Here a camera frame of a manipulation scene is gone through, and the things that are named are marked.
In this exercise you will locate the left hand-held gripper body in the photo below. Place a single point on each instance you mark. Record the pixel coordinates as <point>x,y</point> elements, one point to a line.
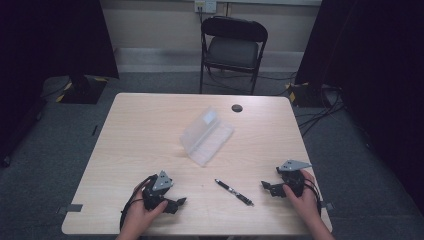
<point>159,186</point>

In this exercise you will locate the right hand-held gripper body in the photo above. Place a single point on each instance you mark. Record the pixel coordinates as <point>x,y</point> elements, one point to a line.
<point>293,176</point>

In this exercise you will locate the person's right hand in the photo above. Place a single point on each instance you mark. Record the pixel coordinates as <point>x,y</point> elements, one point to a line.
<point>305,205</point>

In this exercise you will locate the person's left hand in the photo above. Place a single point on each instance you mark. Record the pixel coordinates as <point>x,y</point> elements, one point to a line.
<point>140,218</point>

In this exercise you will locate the black pen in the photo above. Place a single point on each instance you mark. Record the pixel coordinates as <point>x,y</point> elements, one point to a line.
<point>234,192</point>

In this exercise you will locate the grey tape strip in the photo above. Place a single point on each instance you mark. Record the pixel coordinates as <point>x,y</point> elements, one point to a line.
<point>70,208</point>
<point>327,206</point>

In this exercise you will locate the clear plastic box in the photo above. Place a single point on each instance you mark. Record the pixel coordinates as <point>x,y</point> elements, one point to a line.
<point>205,140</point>

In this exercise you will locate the black stand base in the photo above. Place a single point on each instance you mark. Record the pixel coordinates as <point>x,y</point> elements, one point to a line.
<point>308,95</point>
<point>83,91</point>

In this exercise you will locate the black curtain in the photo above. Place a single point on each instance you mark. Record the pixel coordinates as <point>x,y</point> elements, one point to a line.
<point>50,36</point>
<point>373,66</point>

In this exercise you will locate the black folding chair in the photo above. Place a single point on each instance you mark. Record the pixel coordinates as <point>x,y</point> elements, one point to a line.
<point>233,50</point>

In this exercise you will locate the white wall socket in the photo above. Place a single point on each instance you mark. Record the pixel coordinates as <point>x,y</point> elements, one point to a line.
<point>205,5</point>

